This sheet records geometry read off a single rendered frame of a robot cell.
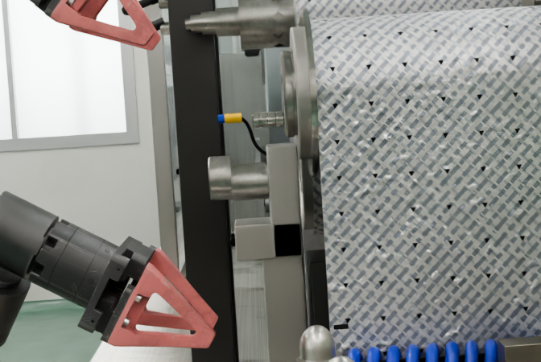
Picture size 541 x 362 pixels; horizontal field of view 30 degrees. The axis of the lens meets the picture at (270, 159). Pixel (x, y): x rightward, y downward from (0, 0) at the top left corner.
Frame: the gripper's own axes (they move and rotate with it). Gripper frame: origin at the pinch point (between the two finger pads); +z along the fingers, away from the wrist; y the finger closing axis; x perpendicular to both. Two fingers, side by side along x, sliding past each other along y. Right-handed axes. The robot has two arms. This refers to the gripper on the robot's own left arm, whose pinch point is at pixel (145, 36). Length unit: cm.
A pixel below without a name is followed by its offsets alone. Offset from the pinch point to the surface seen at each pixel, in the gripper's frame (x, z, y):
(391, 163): 3.5, 22.9, 5.7
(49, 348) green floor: -164, -2, -444
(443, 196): 3.9, 27.9, 5.6
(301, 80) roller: 4.7, 12.9, 5.1
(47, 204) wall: -123, -59, -551
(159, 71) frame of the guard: -4, -7, -96
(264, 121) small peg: 0.1, 12.6, 0.2
